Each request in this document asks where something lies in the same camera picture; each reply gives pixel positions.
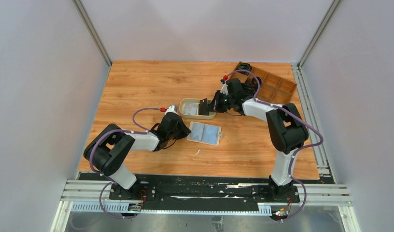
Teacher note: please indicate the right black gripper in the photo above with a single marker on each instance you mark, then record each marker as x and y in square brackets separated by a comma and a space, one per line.
[215, 105]

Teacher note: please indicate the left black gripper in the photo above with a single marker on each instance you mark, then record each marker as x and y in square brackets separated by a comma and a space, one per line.
[184, 131]

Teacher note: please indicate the dark grey card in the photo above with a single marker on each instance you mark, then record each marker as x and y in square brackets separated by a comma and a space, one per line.
[203, 107]

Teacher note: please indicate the white leather card holder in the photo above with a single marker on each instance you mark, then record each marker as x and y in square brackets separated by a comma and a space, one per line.
[205, 133]

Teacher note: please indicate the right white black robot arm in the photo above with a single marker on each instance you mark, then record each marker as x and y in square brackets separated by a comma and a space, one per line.
[286, 132]

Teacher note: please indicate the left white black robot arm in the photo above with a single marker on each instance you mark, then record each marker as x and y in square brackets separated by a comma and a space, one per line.
[107, 152]

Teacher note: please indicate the beige oval tray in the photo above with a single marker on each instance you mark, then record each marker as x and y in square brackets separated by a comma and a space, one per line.
[186, 100]

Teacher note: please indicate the black coiled belt middle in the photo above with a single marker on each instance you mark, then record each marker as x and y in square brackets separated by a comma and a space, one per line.
[251, 84]

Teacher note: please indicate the black coiled belt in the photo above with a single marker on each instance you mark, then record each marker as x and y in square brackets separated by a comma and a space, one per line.
[243, 66]
[251, 84]

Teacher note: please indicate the black coiled belt top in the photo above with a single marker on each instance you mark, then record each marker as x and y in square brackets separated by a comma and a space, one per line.
[243, 66]

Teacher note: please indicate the brown wooden compartment box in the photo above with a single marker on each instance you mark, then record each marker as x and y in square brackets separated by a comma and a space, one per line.
[274, 88]

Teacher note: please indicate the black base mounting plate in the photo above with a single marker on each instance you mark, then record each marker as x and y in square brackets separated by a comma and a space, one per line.
[199, 193]

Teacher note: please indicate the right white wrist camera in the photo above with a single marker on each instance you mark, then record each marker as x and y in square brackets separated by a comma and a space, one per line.
[224, 89]

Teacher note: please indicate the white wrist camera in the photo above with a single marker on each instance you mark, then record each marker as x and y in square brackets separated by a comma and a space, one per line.
[172, 109]
[224, 89]

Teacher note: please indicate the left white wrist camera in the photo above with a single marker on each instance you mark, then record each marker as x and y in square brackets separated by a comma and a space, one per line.
[172, 109]

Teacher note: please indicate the aluminium front rail frame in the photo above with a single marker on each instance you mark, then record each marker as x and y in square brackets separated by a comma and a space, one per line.
[92, 203]

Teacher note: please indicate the left corner aluminium post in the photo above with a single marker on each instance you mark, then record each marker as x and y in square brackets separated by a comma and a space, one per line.
[81, 10]

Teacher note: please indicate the corner aluminium post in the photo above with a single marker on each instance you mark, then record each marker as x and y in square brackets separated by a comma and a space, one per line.
[81, 10]
[319, 31]

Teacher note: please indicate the right corner aluminium post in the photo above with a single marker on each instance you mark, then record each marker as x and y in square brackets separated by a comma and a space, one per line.
[319, 31]

